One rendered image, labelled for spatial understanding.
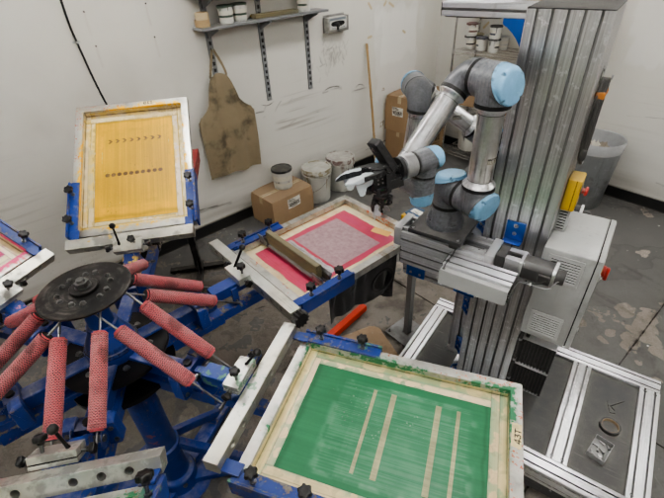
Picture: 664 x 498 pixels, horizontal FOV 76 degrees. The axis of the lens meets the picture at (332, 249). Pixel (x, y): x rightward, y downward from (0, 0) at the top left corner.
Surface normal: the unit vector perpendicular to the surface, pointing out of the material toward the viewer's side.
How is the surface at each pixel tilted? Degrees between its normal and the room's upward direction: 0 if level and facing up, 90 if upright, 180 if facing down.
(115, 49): 90
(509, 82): 82
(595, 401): 0
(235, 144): 90
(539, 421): 0
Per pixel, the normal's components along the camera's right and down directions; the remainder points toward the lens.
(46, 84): 0.65, 0.42
